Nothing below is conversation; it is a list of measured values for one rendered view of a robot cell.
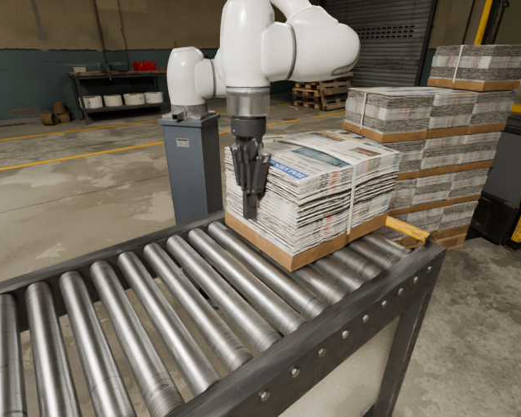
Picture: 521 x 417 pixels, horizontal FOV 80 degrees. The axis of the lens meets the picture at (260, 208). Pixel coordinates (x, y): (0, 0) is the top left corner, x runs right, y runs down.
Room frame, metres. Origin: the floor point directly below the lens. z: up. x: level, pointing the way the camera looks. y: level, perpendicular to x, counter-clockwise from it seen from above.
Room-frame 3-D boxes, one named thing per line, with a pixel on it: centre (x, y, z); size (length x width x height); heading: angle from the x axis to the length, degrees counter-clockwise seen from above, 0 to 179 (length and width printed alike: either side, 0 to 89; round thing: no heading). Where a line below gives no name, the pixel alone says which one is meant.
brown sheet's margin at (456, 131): (1.90, -0.98, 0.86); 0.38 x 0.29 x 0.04; 21
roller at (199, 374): (0.48, 0.21, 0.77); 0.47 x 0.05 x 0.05; 37
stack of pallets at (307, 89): (8.48, -1.57, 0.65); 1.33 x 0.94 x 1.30; 131
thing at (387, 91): (1.80, -0.70, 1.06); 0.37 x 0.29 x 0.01; 18
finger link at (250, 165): (0.65, 0.02, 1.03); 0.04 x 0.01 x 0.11; 128
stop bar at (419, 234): (0.88, -0.32, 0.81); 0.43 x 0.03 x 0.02; 37
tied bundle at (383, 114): (1.80, -0.70, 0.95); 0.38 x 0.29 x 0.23; 18
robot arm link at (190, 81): (1.42, 0.30, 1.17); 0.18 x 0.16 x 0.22; 109
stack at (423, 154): (1.76, -0.58, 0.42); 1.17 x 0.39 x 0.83; 109
